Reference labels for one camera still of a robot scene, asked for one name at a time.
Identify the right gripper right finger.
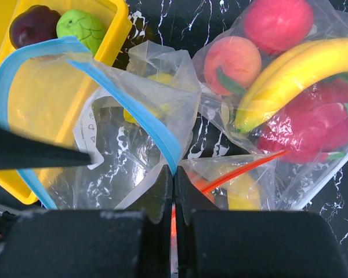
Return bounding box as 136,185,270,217
175,167,348,277

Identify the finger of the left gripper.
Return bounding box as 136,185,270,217
0,128,92,170

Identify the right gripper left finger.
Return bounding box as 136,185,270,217
0,166,173,277

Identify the blue zip fruit bag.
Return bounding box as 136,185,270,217
0,35,202,211

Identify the dark red fake apple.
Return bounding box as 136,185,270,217
9,5,61,49

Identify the green fake fruit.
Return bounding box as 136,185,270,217
56,9,106,56

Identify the yellow fake fruit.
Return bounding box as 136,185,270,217
123,73,173,124

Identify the grapes and orange bag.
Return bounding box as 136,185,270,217
171,153,291,253

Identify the banana and apples bag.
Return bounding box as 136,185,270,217
193,1,348,210

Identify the yellow plastic tray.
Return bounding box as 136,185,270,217
0,1,132,209

